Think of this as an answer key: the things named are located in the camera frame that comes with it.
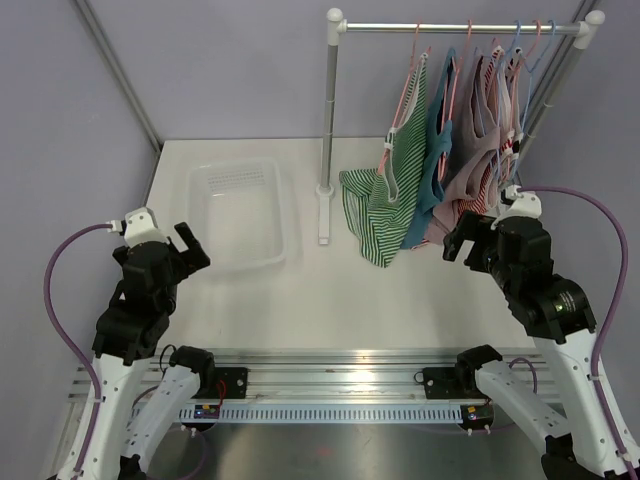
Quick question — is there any mauve tank top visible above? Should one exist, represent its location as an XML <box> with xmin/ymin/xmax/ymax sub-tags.
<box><xmin>424</xmin><ymin>55</ymin><xmax>500</xmax><ymax>245</ymax></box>

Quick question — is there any green striped tank top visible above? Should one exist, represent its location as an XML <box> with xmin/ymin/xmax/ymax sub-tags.
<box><xmin>339</xmin><ymin>52</ymin><xmax>429</xmax><ymax>268</ymax></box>

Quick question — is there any teal tank top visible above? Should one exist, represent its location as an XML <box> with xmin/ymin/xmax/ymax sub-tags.
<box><xmin>400</xmin><ymin>48</ymin><xmax>456</xmax><ymax>250</ymax></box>

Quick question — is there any pink hanger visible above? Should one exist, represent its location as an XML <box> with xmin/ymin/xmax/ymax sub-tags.
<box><xmin>377</xmin><ymin>21</ymin><xmax>421</xmax><ymax>175</ymax></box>
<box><xmin>438</xmin><ymin>20</ymin><xmax>473</xmax><ymax>182</ymax></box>
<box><xmin>505</xmin><ymin>20</ymin><xmax>541</xmax><ymax>73</ymax></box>

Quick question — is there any blue hanger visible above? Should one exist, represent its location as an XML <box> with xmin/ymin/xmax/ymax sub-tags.
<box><xmin>476</xmin><ymin>38</ymin><xmax>523</xmax><ymax>188</ymax></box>
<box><xmin>520</xmin><ymin>19</ymin><xmax>557</xmax><ymax>132</ymax></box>

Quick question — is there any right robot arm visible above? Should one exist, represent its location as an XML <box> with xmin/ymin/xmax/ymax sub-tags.
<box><xmin>422</xmin><ymin>212</ymin><xmax>639</xmax><ymax>479</ymax></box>

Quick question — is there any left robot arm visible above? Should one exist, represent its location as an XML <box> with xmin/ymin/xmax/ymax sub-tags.
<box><xmin>43</xmin><ymin>209</ymin><xmax>248</xmax><ymax>479</ymax></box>

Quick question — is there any red striped tank top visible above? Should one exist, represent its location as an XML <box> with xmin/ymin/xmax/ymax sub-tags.
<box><xmin>457</xmin><ymin>45</ymin><xmax>520</xmax><ymax>214</ymax></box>

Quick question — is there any translucent plastic basket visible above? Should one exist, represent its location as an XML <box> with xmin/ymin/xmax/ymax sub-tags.
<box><xmin>187</xmin><ymin>157</ymin><xmax>288</xmax><ymax>275</ymax></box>

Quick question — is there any white clothes rack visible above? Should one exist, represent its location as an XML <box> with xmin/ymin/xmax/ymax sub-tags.
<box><xmin>316</xmin><ymin>1</ymin><xmax>605</xmax><ymax>246</ymax></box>

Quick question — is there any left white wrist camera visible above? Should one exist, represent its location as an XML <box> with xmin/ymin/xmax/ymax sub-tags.
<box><xmin>108</xmin><ymin>207</ymin><xmax>168</xmax><ymax>248</ymax></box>

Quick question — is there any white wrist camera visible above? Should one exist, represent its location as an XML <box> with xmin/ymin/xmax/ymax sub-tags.
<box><xmin>491</xmin><ymin>184</ymin><xmax>542</xmax><ymax>230</ymax></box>
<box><xmin>108</xmin><ymin>207</ymin><xmax>168</xmax><ymax>248</ymax></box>

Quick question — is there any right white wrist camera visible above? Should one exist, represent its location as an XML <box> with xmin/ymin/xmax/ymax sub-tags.
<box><xmin>491</xmin><ymin>184</ymin><xmax>542</xmax><ymax>230</ymax></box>

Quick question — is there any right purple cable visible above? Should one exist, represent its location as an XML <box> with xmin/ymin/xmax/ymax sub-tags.
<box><xmin>519</xmin><ymin>185</ymin><xmax>630</xmax><ymax>471</ymax></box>

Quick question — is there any aluminium mounting rail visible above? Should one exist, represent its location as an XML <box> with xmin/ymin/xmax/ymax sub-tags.
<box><xmin>67</xmin><ymin>347</ymin><xmax>566</xmax><ymax>406</ymax></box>

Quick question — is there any white slotted cable duct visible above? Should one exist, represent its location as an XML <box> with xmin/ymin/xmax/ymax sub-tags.
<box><xmin>178</xmin><ymin>404</ymin><xmax>463</xmax><ymax>424</ymax></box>

